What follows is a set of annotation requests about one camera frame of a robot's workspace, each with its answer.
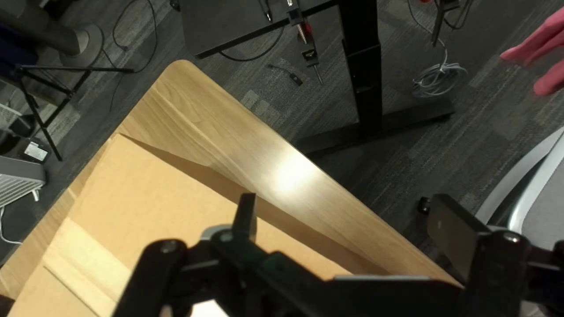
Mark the pink t-shirt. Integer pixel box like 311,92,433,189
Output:
500,7,564,97

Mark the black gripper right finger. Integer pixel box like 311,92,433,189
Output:
426,194,489,284

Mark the black standing desk leg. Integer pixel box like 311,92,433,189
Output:
294,0,454,157

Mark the large cardboard box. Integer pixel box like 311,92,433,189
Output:
5,132,354,317

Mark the grey chair with t-shirts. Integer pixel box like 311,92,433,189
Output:
475,129,564,250

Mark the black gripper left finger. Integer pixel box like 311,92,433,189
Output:
232,194,257,242

